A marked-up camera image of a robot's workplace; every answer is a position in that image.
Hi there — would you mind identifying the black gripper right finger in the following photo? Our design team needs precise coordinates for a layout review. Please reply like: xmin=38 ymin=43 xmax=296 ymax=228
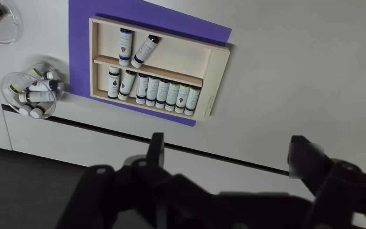
xmin=287 ymin=135 xmax=366 ymax=229

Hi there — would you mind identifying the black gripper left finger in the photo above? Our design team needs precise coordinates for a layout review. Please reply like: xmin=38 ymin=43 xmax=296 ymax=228
xmin=56 ymin=132 xmax=216 ymax=229

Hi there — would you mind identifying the bottle row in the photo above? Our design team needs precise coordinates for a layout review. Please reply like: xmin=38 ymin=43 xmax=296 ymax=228
xmin=175 ymin=85 xmax=189 ymax=113
xmin=136 ymin=74 xmax=149 ymax=104
xmin=165 ymin=84 xmax=179 ymax=110
xmin=184 ymin=88 xmax=200 ymax=116
xmin=155 ymin=80 xmax=169 ymax=109
xmin=118 ymin=70 xmax=136 ymax=100
xmin=108 ymin=66 xmax=121 ymax=98
xmin=145 ymin=77 xmax=159 ymax=107

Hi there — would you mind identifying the wooden two-compartment tray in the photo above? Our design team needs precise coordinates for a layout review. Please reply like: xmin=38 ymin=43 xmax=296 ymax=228
xmin=89 ymin=16 xmax=230 ymax=121

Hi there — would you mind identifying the tilted dark-blue bottle upper compartment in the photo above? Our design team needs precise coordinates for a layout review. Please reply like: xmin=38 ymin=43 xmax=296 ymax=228
xmin=131 ymin=35 xmax=160 ymax=68

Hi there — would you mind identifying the blue-band bottle upper compartment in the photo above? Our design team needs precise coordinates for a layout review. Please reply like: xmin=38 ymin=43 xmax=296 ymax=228
xmin=118 ymin=28 xmax=133 ymax=66

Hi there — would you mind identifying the purple mat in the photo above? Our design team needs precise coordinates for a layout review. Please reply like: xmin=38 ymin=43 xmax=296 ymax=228
xmin=69 ymin=0 xmax=230 ymax=126

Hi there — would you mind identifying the clear glass dish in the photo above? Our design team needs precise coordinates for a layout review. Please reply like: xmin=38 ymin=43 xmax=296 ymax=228
xmin=0 ymin=0 xmax=23 ymax=44

